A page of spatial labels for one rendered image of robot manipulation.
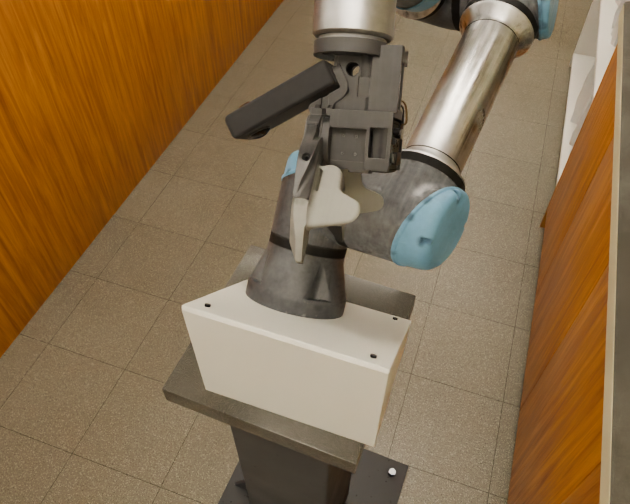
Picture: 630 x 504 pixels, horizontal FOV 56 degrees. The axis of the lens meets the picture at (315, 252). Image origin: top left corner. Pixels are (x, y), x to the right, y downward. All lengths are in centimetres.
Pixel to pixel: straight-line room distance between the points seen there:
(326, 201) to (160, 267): 186
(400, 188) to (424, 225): 6
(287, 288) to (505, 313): 152
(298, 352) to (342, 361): 6
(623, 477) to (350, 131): 65
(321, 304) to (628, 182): 78
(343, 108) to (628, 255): 79
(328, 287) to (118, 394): 135
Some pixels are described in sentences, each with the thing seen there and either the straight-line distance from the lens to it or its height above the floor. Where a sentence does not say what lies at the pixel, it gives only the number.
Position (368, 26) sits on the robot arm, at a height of 151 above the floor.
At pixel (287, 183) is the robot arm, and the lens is 84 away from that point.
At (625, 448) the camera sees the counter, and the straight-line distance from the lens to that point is 101.
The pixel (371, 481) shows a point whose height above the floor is 2.
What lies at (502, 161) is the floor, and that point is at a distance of 283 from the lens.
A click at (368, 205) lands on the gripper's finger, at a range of 63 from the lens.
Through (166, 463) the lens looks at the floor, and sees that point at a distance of 195.
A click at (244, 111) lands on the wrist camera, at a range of 58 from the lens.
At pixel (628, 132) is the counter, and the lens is 152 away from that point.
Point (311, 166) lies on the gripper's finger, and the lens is 52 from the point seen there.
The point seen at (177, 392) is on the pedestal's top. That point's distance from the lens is 96.
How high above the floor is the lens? 178
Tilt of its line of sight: 50 degrees down
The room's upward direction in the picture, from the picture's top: straight up
